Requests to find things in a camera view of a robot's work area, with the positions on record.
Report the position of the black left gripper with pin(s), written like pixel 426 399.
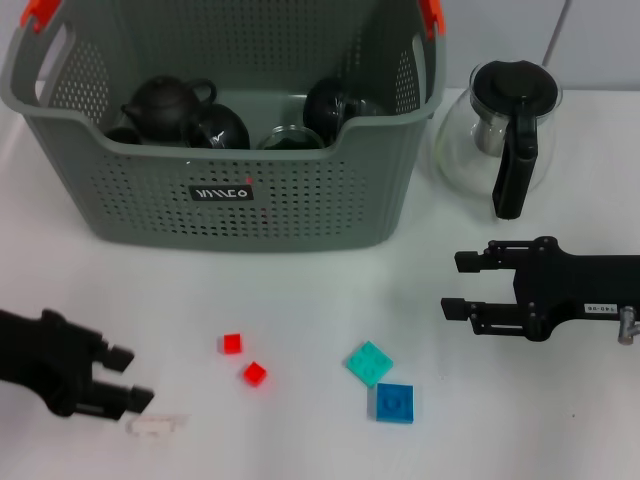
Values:
pixel 45 360

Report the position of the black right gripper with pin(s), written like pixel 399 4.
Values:
pixel 570 285

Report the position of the blue square toy brick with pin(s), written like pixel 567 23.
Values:
pixel 395 402

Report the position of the glass teacup black holder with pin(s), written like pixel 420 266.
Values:
pixel 290 140
pixel 325 107
pixel 220 127

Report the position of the grey perforated plastic storage bin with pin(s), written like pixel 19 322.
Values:
pixel 300 200

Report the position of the small red toy brick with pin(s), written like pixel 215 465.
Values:
pixel 255 374
pixel 231 344

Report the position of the teal square toy brick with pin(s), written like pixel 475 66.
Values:
pixel 369 364

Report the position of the glass coffee pot black lid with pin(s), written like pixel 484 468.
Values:
pixel 515 85

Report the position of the black clay teapot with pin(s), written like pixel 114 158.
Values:
pixel 160 110

